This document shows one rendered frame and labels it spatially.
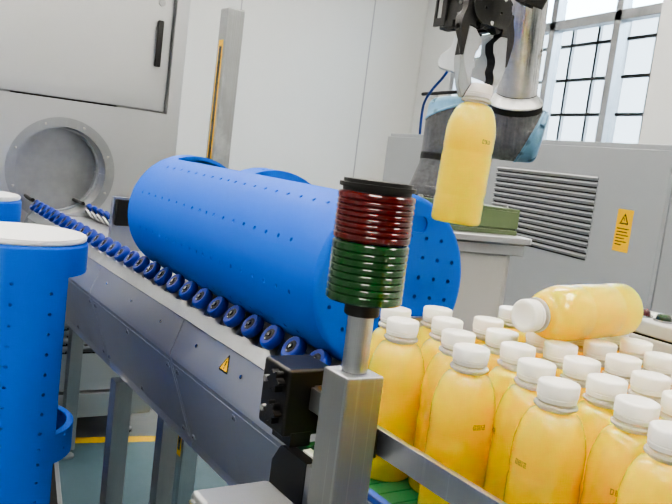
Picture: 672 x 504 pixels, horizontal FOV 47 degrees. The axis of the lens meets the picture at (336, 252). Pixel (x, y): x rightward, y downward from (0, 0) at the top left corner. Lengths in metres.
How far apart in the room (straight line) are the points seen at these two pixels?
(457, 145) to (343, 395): 0.51
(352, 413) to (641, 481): 0.24
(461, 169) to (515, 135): 0.67
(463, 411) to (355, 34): 6.16
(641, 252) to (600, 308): 1.80
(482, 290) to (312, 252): 0.66
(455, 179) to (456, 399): 0.35
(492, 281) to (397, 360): 0.84
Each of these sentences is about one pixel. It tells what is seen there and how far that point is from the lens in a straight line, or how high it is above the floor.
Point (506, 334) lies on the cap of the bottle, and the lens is 0.95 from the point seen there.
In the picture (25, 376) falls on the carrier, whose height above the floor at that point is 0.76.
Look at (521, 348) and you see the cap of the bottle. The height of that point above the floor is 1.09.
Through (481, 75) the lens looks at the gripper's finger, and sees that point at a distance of 1.15.
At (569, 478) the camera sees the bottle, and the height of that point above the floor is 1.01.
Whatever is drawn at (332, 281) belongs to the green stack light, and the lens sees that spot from 0.63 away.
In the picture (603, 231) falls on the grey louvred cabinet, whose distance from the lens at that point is 2.92.
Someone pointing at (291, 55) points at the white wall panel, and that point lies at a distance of 6.67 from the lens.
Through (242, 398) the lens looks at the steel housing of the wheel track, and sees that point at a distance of 1.35.
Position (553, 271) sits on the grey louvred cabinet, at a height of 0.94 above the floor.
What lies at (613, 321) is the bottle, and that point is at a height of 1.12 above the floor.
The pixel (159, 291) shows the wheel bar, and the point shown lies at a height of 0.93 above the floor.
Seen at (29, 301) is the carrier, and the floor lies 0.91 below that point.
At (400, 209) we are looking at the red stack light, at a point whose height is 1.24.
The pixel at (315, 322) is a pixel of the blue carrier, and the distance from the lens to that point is 1.15.
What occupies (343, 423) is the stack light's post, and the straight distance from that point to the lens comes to 0.65.
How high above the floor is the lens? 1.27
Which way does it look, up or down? 7 degrees down
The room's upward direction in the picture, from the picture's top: 7 degrees clockwise
